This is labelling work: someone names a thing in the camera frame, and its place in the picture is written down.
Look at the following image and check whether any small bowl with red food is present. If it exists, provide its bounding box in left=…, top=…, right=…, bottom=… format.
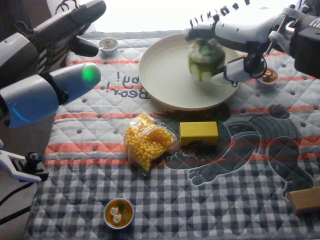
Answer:
left=257, top=67, right=280, bottom=87

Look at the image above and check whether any wooden block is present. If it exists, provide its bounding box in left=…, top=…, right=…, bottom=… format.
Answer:
left=286, top=187, right=320, bottom=215

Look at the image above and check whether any yellow rectangular block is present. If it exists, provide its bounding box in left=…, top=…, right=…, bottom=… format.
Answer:
left=179, top=121, right=219, bottom=148

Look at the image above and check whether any grey quilt with bear print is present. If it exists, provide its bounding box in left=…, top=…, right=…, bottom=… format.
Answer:
left=23, top=31, right=320, bottom=240

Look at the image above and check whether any white and blue bracket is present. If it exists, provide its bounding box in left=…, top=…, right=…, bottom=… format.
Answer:
left=0, top=139, right=42, bottom=183

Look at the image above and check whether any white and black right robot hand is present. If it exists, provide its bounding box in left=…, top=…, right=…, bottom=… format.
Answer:
left=184, top=0, right=281, bottom=85

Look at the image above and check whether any black clamp mount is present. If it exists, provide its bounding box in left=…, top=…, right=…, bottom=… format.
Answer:
left=13, top=150, right=50, bottom=181

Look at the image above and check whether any small blue and white bowl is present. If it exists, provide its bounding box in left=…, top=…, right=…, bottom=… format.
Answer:
left=98, top=36, right=119, bottom=58

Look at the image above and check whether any bag of yellow balls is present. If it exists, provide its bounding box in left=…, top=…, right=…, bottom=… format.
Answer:
left=123, top=112, right=179, bottom=177

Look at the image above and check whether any green and white plush toy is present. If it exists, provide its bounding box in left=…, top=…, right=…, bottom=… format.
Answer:
left=187, top=39, right=227, bottom=83

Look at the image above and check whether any black cable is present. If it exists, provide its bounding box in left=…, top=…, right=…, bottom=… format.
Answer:
left=0, top=206, right=32, bottom=226
left=0, top=180, right=35, bottom=207

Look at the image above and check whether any small bowl of orange soup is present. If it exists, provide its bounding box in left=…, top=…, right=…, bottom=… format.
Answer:
left=103, top=197, right=134, bottom=229

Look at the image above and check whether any white round plate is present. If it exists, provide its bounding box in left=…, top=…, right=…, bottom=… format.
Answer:
left=138, top=32, right=242, bottom=112

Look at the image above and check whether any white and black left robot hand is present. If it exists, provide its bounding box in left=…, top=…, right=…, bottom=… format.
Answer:
left=0, top=0, right=107, bottom=87

